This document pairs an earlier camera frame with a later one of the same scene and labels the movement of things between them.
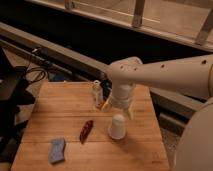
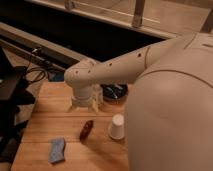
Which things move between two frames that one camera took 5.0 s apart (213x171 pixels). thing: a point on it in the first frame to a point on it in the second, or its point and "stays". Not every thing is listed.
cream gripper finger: x=130 y=112 to x=94 y=104
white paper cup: x=118 y=129 stays
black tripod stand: x=14 y=96 stays
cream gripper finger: x=106 y=107 to x=72 y=108
